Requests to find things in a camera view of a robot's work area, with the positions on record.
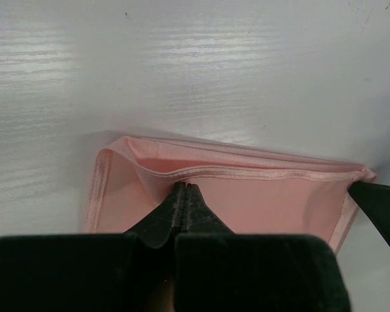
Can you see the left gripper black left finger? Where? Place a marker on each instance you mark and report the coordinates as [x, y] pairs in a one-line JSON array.
[[129, 271]]

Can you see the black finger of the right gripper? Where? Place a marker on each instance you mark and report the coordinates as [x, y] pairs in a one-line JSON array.
[[374, 200]]

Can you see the pink satin napkin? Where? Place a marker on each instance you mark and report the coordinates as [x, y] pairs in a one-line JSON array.
[[250, 191]]

